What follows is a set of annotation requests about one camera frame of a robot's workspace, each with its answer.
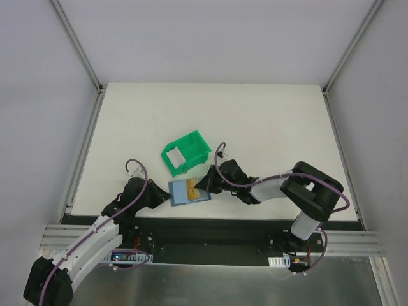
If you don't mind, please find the gold patterned credit card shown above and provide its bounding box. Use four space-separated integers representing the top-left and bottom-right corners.
186 177 200 201

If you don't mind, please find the blue leather card holder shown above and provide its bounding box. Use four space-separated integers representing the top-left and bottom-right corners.
168 177 211 207

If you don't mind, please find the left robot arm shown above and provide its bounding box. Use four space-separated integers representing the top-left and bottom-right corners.
23 177 171 305

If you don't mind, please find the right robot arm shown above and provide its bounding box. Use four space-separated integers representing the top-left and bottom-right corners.
195 159 344 256

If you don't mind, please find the green plastic bin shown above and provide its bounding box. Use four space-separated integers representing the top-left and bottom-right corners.
161 130 211 177

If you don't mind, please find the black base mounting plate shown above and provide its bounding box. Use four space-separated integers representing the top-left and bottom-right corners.
62 210 366 265

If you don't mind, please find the left white cable duct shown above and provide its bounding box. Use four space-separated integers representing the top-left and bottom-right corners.
101 250 153 265

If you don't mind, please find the white cable duct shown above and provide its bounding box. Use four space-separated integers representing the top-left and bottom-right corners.
268 256 291 268
101 250 153 265

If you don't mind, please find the right white cable duct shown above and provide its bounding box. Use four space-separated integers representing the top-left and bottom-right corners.
268 256 291 268

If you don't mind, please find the left aluminium frame post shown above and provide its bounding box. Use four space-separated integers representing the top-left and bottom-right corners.
47 0 108 93

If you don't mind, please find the aluminium frame post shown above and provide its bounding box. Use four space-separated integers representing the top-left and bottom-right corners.
321 0 388 96
47 0 108 93

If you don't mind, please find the aluminium front rail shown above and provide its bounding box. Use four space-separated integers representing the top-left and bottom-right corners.
40 224 385 257

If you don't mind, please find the right aluminium frame post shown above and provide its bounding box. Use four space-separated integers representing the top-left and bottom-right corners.
321 0 388 96

